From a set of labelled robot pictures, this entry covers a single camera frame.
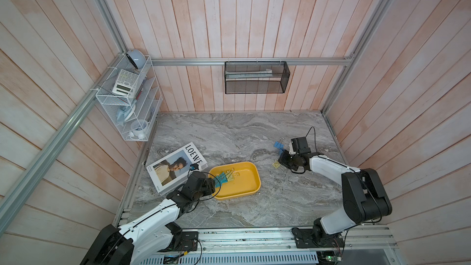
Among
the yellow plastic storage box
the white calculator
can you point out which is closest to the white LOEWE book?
the yellow plastic storage box

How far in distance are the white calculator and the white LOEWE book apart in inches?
14.9

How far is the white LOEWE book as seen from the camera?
878 mm

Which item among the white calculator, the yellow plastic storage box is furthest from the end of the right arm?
the white calculator

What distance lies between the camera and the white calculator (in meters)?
0.73

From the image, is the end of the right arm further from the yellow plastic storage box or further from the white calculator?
the white calculator
